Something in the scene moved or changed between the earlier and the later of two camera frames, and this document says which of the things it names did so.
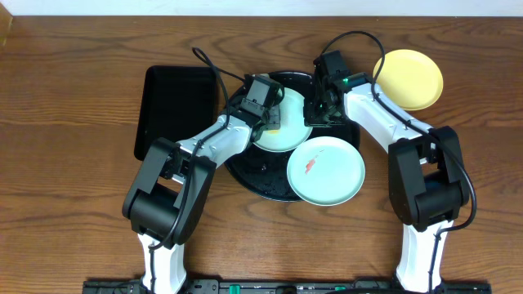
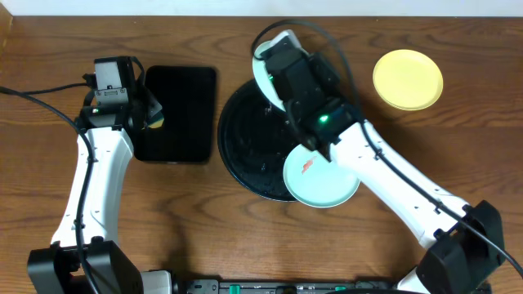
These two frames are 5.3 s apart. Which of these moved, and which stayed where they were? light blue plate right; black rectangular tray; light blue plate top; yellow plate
Moved: light blue plate top
Stayed: yellow plate; light blue plate right; black rectangular tray
